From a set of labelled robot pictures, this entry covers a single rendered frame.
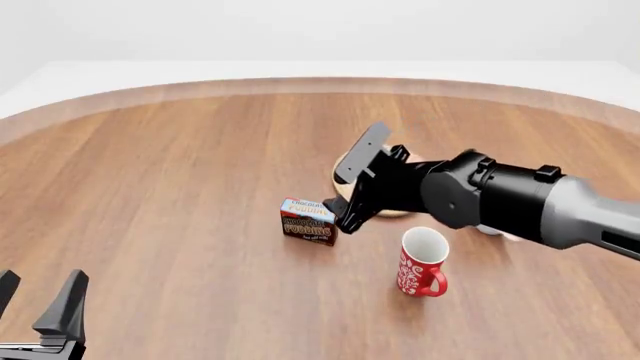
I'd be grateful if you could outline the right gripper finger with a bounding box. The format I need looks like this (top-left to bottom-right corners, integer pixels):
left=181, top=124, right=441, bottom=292
left=322, top=197, right=352, bottom=220

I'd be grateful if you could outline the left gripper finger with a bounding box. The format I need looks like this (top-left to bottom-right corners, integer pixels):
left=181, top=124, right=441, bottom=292
left=31, top=268, right=90, bottom=345
left=0, top=269, right=22, bottom=319

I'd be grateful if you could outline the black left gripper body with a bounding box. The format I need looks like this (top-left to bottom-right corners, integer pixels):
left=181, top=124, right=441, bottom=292
left=0, top=339, right=87, bottom=360

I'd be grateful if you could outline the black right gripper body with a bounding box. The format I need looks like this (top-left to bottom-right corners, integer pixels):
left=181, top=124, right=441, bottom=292
left=336, top=145, right=407, bottom=236

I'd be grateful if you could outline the tan plate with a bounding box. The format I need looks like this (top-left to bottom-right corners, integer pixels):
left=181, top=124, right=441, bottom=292
left=330, top=151, right=417, bottom=220

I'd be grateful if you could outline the chocolate pudding box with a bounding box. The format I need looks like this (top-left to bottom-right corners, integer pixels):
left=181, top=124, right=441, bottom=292
left=279, top=197, right=340, bottom=248

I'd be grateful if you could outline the red mug with white pattern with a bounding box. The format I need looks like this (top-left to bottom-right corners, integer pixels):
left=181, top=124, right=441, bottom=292
left=396, top=225, right=450, bottom=299

